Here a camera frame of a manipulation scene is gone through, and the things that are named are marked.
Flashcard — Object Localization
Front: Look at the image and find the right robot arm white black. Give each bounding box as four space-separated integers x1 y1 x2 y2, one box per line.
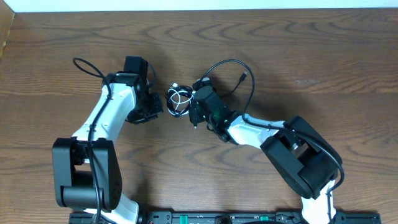
190 85 345 223

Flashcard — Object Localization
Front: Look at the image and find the white USB cable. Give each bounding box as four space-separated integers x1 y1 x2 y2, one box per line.
167 82 195 116

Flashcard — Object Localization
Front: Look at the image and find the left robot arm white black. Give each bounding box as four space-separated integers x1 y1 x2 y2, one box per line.
52 60 163 223

